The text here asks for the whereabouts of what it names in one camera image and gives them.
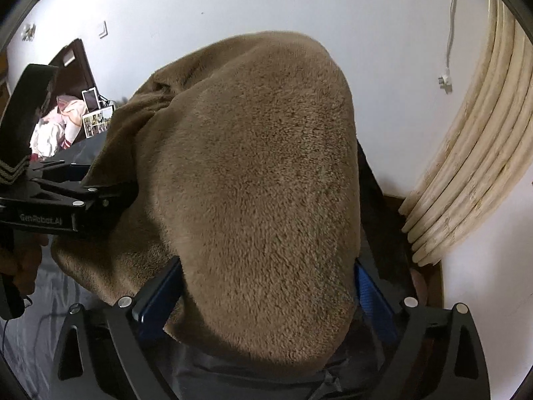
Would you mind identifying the white charger cable with plug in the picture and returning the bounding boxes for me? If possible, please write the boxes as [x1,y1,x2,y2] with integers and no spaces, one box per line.
[437,0,459,94]

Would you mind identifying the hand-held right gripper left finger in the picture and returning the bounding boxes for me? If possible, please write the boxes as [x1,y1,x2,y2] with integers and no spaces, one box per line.
[50,255,184,400]

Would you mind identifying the person's left hand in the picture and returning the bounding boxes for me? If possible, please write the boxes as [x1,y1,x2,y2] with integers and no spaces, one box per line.
[0,233,50,296]

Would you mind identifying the beige curtain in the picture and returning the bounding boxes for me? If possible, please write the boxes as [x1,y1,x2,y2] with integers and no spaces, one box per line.
[399,0,533,268]

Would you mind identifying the dark wooden headboard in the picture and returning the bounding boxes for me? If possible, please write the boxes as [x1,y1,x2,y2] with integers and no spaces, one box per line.
[48,38,98,105]

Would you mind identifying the white clothes pile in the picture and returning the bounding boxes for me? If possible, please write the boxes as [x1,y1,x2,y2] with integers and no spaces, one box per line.
[29,117,71,159]

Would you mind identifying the brown fleece garment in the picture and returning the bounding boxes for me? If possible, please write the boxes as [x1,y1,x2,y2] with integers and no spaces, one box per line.
[51,30,362,367]

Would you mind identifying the striped pillow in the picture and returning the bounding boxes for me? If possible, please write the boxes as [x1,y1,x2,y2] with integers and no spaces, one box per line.
[56,95,90,134]

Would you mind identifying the photo collage frame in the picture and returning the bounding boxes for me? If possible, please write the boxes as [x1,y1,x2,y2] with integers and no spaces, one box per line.
[82,106,115,139]

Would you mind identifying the black satin sheet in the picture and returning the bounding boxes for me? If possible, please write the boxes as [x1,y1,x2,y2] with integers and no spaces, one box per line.
[0,137,417,400]

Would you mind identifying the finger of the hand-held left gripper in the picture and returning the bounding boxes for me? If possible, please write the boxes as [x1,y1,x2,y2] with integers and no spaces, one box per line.
[25,160,96,183]
[0,179,138,235]

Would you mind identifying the white tablet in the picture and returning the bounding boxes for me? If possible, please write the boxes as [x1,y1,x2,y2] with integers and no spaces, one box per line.
[82,87,101,113]

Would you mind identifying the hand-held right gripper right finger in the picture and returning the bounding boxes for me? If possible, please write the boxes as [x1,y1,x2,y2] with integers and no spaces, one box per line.
[354,258,492,400]

